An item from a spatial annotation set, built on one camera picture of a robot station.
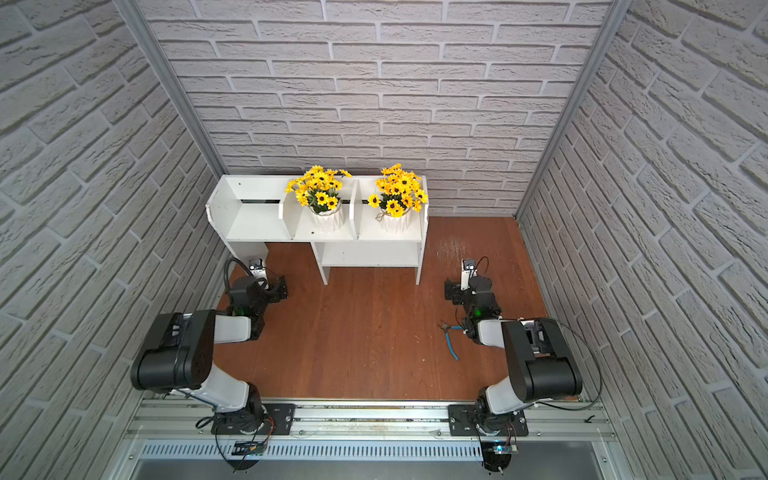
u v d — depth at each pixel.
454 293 0.85
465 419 0.74
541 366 0.46
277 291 0.80
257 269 0.81
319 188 0.73
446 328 0.90
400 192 0.70
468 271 0.81
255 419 0.67
